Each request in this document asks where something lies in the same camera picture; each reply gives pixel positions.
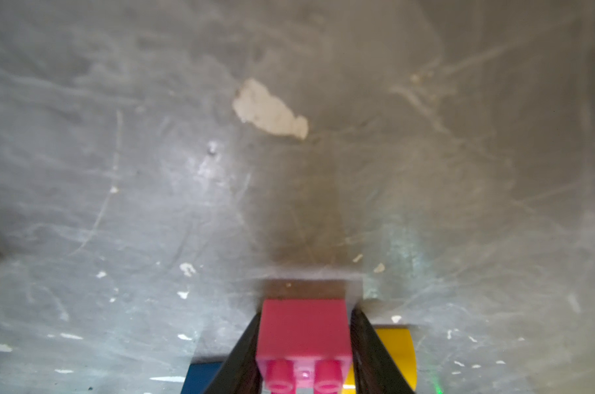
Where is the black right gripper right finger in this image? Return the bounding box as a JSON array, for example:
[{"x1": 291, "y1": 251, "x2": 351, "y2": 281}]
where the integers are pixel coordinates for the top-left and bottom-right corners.
[{"x1": 350, "y1": 308, "x2": 415, "y2": 394}]

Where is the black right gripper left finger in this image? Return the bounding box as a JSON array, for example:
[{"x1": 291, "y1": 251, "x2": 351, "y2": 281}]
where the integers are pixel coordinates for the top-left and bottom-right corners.
[{"x1": 203, "y1": 313, "x2": 262, "y2": 394}]

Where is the blue lego brick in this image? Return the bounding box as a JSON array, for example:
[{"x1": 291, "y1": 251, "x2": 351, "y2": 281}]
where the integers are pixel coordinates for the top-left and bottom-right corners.
[{"x1": 181, "y1": 362, "x2": 222, "y2": 394}]

